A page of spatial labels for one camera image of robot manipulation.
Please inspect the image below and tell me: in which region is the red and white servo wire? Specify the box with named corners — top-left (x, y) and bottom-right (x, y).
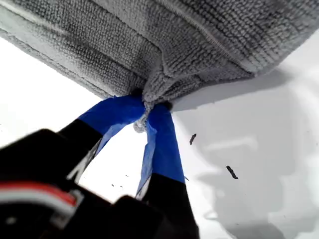
top-left (0, 181), bottom-right (85, 220)

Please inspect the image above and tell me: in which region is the grey striped towel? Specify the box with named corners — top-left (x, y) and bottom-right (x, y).
top-left (0, 0), bottom-right (319, 134)

